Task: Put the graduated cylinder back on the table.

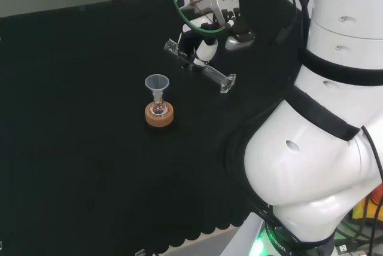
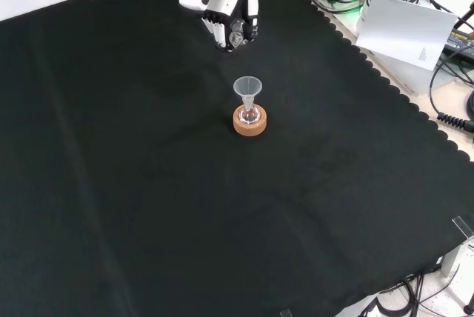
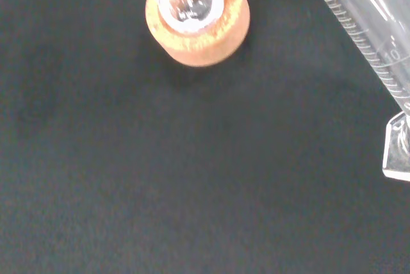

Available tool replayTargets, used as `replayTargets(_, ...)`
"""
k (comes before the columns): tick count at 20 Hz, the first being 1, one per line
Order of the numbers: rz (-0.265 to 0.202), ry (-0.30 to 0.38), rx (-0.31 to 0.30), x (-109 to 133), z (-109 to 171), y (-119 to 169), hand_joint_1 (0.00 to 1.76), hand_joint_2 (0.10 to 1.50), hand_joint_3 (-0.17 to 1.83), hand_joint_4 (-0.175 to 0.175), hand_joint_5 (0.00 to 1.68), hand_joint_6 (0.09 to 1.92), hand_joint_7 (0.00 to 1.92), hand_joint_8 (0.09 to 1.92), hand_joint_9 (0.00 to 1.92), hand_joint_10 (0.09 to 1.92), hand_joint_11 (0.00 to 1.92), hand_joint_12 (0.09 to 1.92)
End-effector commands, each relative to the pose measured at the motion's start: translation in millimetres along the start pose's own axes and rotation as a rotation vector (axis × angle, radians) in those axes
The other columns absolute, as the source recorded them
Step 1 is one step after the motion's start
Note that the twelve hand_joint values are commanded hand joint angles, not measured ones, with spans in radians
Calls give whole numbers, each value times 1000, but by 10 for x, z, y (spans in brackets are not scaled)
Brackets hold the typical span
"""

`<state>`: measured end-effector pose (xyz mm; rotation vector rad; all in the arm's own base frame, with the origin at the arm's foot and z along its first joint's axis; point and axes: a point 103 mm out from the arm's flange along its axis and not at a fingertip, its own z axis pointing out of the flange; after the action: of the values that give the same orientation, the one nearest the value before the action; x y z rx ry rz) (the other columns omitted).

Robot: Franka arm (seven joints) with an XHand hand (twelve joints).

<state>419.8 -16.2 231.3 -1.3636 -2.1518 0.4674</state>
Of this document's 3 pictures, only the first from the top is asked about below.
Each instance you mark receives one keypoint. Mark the clear round-bottom flask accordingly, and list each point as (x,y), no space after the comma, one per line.
(158,109)

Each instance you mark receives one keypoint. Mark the black bench cloth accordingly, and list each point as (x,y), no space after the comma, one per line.
(74,118)

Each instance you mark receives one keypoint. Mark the clear plastic funnel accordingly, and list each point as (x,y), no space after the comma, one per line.
(157,83)

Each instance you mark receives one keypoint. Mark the yellow stop button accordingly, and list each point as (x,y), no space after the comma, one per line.
(372,205)

